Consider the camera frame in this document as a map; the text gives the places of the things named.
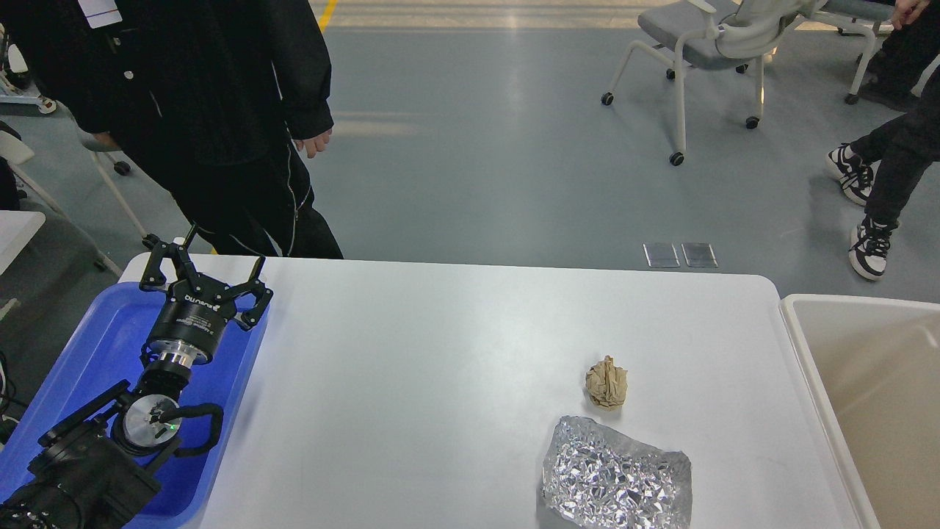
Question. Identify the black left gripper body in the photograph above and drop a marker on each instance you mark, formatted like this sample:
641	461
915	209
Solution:
192	321

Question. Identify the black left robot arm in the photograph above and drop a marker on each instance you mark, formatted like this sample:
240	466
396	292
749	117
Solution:
130	426

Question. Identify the white side table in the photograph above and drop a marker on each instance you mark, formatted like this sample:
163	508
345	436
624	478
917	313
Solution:
17	229

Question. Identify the grey chair on left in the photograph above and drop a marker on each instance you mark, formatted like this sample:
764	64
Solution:
103	156

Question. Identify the person in black clothes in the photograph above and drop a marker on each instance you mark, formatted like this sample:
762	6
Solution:
219	102

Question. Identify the white wheeled equipment base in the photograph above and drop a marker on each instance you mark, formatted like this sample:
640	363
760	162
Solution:
17	83

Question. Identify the crumpled brown paper ball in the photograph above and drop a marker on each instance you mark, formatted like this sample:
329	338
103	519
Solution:
606	384

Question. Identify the crumpled aluminium foil sheet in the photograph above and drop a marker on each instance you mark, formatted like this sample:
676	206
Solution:
596	477

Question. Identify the left metal floor plate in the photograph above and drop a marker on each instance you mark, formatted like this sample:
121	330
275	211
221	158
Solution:
661	255

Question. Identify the metal floor plate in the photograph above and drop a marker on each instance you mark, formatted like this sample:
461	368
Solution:
661	255
699	255

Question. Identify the right metal floor plate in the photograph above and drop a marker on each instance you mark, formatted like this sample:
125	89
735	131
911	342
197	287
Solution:
699	255

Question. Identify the grey chair on right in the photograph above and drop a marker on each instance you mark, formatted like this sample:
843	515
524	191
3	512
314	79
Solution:
712	36

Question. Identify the beige plastic bin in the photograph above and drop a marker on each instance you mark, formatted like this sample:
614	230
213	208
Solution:
872	366

